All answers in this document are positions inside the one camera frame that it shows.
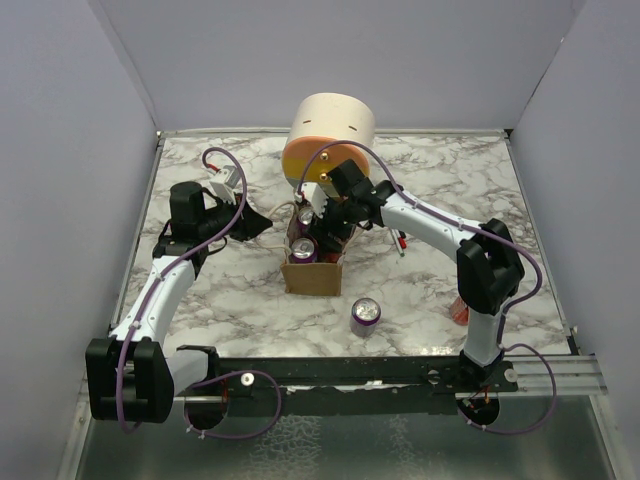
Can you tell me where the red cola can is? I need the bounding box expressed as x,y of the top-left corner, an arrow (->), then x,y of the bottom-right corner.
318,252 -> 344,264
449,296 -> 470,326

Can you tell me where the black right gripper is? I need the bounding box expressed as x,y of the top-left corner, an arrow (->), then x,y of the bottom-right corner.
307,192 -> 359,253

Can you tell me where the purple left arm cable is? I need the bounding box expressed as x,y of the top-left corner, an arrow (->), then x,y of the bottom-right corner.
113,147 -> 249,435

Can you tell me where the purple Fanta can back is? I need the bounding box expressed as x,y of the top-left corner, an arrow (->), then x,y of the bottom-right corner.
294,206 -> 315,240

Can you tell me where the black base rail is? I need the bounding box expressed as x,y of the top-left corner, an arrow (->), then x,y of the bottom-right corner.
169,344 -> 521,419

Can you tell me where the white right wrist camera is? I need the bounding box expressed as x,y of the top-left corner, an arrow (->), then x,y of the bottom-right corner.
294,182 -> 329,218

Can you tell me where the purple Fanta can front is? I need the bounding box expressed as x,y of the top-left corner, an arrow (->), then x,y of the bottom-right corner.
350,297 -> 381,338

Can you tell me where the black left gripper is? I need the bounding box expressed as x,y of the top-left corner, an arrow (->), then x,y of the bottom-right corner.
199,191 -> 273,242

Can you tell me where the round cream drawer cabinet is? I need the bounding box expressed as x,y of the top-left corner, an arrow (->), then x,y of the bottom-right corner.
282,93 -> 375,198

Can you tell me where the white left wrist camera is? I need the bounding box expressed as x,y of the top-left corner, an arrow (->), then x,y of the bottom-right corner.
209,165 -> 240,205

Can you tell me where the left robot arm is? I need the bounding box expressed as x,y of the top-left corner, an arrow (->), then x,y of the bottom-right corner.
85,181 -> 272,431

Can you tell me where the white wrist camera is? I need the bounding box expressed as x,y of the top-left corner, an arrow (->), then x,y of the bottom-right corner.
209,165 -> 240,205
294,182 -> 329,218

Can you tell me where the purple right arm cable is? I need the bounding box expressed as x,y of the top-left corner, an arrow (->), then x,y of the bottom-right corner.
297,139 -> 544,346

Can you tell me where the purple fanta can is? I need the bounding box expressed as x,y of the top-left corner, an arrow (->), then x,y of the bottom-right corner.
290,237 -> 318,264
350,297 -> 381,338
294,206 -> 315,240

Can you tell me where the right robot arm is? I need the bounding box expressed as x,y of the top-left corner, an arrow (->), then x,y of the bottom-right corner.
297,160 -> 524,391

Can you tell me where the red cola can front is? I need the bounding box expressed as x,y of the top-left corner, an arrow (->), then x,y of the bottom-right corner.
449,296 -> 470,326

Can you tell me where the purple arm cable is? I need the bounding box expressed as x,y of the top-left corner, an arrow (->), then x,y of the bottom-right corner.
113,147 -> 249,435
297,139 -> 544,346

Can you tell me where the red cola can back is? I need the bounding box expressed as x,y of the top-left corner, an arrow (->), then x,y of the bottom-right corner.
318,252 -> 344,264

